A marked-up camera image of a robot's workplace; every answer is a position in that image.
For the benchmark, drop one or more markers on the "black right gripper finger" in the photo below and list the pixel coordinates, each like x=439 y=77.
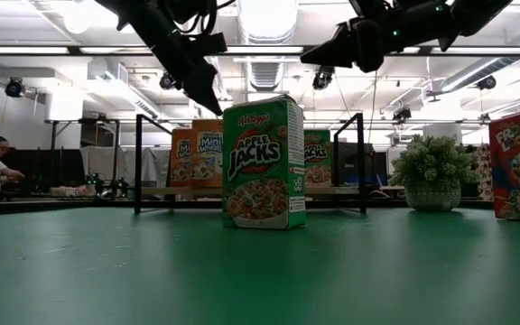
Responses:
x=337 y=49

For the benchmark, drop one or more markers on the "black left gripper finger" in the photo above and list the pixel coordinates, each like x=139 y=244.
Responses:
x=203 y=90

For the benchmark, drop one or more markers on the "green Apple Jacks cereal box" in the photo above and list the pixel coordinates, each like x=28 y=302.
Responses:
x=318 y=158
x=262 y=171

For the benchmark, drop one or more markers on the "red Froot Loops cereal box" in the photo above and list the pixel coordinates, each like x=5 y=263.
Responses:
x=519 y=171

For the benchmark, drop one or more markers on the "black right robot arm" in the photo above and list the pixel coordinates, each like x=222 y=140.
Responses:
x=481 y=15

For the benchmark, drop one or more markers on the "black ceiling spotlight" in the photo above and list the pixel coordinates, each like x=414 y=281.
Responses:
x=402 y=114
x=485 y=82
x=14 y=88
x=167 y=82

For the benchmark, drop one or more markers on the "black monitor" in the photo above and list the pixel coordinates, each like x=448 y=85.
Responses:
x=350 y=162

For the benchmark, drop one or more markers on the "white draped cloth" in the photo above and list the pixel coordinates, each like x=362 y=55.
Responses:
x=102 y=162

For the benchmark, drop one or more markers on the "potted green plant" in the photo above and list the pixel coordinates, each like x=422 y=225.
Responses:
x=431 y=167

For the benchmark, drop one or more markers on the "brown patterned cloth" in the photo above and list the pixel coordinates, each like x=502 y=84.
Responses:
x=485 y=173

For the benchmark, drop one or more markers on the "black partition panel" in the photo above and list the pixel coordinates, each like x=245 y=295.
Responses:
x=39 y=167

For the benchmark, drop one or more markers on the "green table mat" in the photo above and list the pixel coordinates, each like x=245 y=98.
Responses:
x=260 y=280

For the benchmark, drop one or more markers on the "black overhead camera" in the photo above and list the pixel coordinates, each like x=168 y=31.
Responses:
x=323 y=79

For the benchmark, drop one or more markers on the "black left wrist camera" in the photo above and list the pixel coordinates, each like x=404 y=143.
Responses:
x=212 y=44

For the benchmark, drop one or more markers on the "silver ceiling duct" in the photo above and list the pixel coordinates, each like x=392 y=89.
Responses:
x=266 y=18

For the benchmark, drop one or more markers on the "black overhead frame bar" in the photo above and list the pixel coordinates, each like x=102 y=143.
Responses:
x=74 y=50

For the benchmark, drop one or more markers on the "wooden shelf with black frame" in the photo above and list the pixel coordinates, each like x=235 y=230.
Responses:
x=174 y=191

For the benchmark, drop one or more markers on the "black table frame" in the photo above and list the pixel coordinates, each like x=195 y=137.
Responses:
x=39 y=207

